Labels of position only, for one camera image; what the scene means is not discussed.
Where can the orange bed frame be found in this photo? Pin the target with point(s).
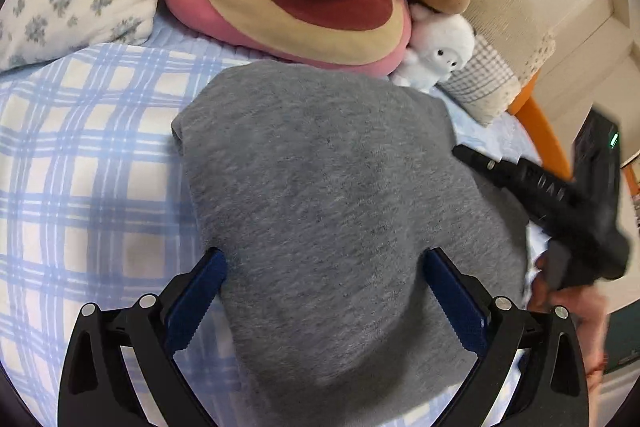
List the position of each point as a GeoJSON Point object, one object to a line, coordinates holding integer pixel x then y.
{"type": "Point", "coordinates": [542, 127]}

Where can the white plush toy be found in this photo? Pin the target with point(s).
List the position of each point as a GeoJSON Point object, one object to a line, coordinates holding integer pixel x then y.
{"type": "Point", "coordinates": [440, 52]}

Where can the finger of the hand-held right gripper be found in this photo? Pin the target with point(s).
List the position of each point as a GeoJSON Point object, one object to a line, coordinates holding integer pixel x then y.
{"type": "Point", "coordinates": [492, 169]}

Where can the grey sweatshirt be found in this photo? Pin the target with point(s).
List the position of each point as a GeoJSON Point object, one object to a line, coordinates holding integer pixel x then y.
{"type": "Point", "coordinates": [325, 207]}

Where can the blue plaid bed sheet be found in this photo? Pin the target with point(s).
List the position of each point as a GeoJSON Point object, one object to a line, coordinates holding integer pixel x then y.
{"type": "Point", "coordinates": [90, 157]}

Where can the person's right hand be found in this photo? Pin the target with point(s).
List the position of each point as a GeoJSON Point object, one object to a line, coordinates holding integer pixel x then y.
{"type": "Point", "coordinates": [575, 312]}

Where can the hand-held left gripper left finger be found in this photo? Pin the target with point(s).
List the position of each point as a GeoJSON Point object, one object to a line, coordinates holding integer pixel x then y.
{"type": "Point", "coordinates": [197, 302]}

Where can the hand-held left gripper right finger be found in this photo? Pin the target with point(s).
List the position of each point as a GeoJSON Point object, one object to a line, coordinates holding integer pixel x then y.
{"type": "Point", "coordinates": [455, 302]}

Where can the checkered lace pillow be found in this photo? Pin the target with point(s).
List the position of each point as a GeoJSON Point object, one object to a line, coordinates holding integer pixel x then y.
{"type": "Point", "coordinates": [495, 57]}

